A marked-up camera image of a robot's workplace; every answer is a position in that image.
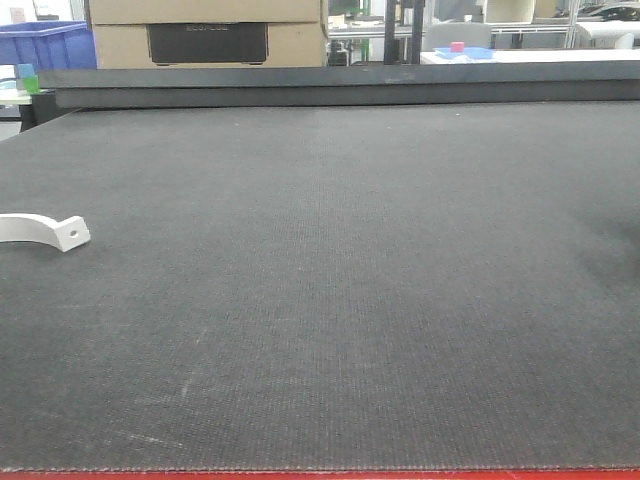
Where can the white curved pipe clamp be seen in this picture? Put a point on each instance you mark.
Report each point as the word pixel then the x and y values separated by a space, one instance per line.
pixel 63 235

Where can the black table mat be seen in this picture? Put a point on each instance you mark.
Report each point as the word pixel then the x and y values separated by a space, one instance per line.
pixel 326 288

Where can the shallow blue tray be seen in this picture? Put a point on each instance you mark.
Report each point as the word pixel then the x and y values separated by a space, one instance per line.
pixel 473 54

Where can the black raised foam board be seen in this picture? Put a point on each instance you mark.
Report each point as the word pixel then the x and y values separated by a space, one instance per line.
pixel 379 85

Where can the green and blue small blocks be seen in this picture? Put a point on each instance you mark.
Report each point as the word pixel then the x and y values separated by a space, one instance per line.
pixel 27 80

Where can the small red cube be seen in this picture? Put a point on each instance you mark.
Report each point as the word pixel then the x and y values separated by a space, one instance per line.
pixel 457 47

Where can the large cardboard box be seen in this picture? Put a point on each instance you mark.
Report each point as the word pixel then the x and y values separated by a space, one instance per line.
pixel 216 34

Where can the blue plastic crate background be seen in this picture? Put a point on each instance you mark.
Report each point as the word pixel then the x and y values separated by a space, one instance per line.
pixel 49 45

